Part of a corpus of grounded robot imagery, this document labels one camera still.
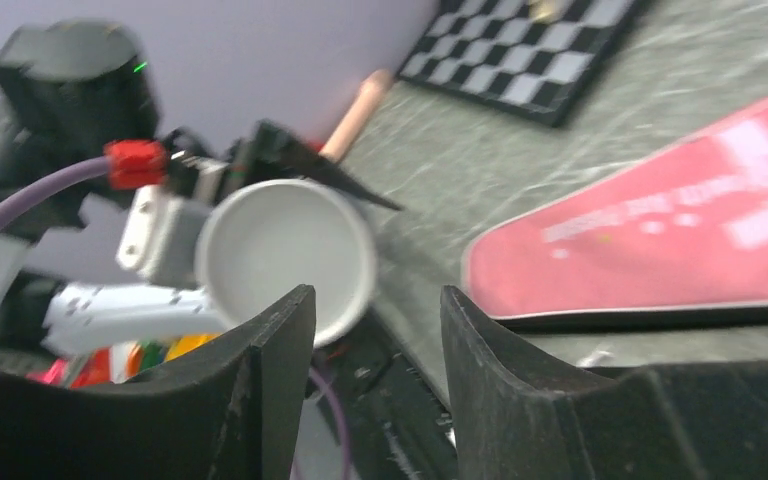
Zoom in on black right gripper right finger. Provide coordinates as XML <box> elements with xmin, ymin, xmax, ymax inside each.
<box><xmin>440</xmin><ymin>286</ymin><xmax>768</xmax><ymax>479</ymax></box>

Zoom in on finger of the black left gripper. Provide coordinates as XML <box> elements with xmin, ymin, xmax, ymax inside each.
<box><xmin>224</xmin><ymin>120</ymin><xmax>403</xmax><ymax>211</ymax></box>

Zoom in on black white chessboard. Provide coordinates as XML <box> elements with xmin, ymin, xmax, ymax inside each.
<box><xmin>398</xmin><ymin>0</ymin><xmax>650</xmax><ymax>127</ymax></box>

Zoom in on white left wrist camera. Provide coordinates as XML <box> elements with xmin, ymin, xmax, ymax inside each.
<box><xmin>116</xmin><ymin>186</ymin><xmax>211</xmax><ymax>290</ymax></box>

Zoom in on translucent tube lid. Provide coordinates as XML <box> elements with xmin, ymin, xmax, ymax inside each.
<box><xmin>194</xmin><ymin>179</ymin><xmax>378</xmax><ymax>348</ymax></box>

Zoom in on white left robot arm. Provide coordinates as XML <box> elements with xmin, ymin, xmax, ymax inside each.
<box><xmin>0</xmin><ymin>20</ymin><xmax>394</xmax><ymax>357</ymax></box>

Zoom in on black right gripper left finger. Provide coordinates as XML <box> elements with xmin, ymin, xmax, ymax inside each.
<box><xmin>0</xmin><ymin>285</ymin><xmax>316</xmax><ymax>479</ymax></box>

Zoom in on pink racket bag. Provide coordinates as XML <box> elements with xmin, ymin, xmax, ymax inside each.
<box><xmin>461</xmin><ymin>98</ymin><xmax>768</xmax><ymax>332</ymax></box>

